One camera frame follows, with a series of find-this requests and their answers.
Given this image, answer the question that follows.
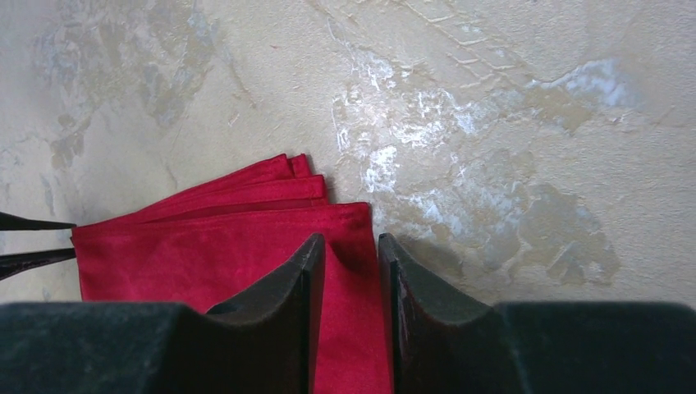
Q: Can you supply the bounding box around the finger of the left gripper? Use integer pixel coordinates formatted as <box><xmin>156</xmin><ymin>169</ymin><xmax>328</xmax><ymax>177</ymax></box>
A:
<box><xmin>1</xmin><ymin>248</ymin><xmax>76</xmax><ymax>280</ymax></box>
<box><xmin>0</xmin><ymin>212</ymin><xmax>76</xmax><ymax>231</ymax></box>

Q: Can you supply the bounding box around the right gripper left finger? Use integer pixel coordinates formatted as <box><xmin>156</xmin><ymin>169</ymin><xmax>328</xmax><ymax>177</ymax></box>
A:
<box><xmin>1</xmin><ymin>234</ymin><xmax>325</xmax><ymax>393</ymax></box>

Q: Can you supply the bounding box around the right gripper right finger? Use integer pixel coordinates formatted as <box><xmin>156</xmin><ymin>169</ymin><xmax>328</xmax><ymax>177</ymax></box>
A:
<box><xmin>378</xmin><ymin>233</ymin><xmax>695</xmax><ymax>393</ymax></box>

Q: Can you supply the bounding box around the red cloth napkin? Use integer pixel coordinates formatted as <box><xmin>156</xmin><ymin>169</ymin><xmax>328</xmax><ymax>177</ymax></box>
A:
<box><xmin>71</xmin><ymin>154</ymin><xmax>392</xmax><ymax>393</ymax></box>

